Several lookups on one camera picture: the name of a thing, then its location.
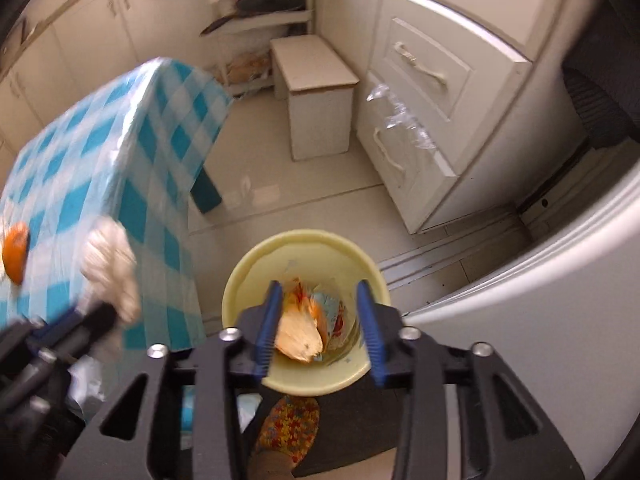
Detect white tissue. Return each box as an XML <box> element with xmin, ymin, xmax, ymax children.
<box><xmin>80</xmin><ymin>217</ymin><xmax>142</xmax><ymax>324</ymax></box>

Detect blue checked plastic tablecloth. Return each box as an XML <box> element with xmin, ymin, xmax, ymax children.
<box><xmin>0</xmin><ymin>56</ymin><xmax>233</xmax><ymax>376</ymax></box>

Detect pale yellow plastic bin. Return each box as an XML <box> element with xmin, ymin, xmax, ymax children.
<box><xmin>221</xmin><ymin>230</ymin><xmax>392</xmax><ymax>396</ymax></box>

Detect white kitchen base cabinets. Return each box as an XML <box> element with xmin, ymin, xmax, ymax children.
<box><xmin>0</xmin><ymin>0</ymin><xmax>211</xmax><ymax>146</ymax></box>

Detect clear bag orange contents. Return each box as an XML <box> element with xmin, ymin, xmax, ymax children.
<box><xmin>227</xmin><ymin>55</ymin><xmax>273</xmax><ymax>84</ymax></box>

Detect light blue paper scrap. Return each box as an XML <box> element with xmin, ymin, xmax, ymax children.
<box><xmin>312</xmin><ymin>291</ymin><xmax>347</xmax><ymax>322</ymax></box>

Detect black frying pan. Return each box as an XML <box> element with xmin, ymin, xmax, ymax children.
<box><xmin>202</xmin><ymin>0</ymin><xmax>306</xmax><ymax>36</ymax></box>

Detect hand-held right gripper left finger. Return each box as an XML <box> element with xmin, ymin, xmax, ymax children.
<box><xmin>57</xmin><ymin>280</ymin><xmax>284</xmax><ymax>480</ymax></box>

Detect white wooden stool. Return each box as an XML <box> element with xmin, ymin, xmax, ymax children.
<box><xmin>270</xmin><ymin>35</ymin><xmax>361</xmax><ymax>162</ymax></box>

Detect round paper lid red label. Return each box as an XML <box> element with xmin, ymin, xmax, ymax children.
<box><xmin>327</xmin><ymin>301</ymin><xmax>362</xmax><ymax>348</ymax></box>

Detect teal table leg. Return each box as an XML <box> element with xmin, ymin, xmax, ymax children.
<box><xmin>190</xmin><ymin>167</ymin><xmax>222</xmax><ymax>215</ymax></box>

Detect white refrigerator door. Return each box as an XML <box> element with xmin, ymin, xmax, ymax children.
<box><xmin>405</xmin><ymin>160</ymin><xmax>640</xmax><ymax>480</ymax></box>

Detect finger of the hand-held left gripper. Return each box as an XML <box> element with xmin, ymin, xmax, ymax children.
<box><xmin>27</xmin><ymin>309</ymin><xmax>81</xmax><ymax>348</ymax></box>
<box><xmin>50</xmin><ymin>302</ymin><xmax>121</xmax><ymax>361</ymax></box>

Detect white corner shelf rack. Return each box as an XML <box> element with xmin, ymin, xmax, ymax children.
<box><xmin>200</xmin><ymin>0</ymin><xmax>316</xmax><ymax>96</ymax></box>

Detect dark hanging cloth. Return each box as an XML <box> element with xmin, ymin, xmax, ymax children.
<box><xmin>562</xmin><ymin>10</ymin><xmax>640</xmax><ymax>148</ymax></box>

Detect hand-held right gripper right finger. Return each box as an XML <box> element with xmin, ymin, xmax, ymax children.
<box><xmin>355</xmin><ymin>280</ymin><xmax>586</xmax><ymax>480</ymax></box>

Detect floral patterned slipper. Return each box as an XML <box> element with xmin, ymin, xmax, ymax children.
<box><xmin>255</xmin><ymin>396</ymin><xmax>321</xmax><ymax>466</ymax></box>

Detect white drawer cabinet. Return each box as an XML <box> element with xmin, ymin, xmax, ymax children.
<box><xmin>356</xmin><ymin>0</ymin><xmax>571</xmax><ymax>235</ymax></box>

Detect large orange fruit peel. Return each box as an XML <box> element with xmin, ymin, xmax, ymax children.
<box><xmin>274</xmin><ymin>280</ymin><xmax>326</xmax><ymax>363</ymax></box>

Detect clear plastic wrap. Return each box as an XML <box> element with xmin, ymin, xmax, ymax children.
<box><xmin>366</xmin><ymin>84</ymin><xmax>438</xmax><ymax>151</ymax></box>

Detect small orange fruit peel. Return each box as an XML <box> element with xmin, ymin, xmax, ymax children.
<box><xmin>1</xmin><ymin>222</ymin><xmax>31</xmax><ymax>285</ymax></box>

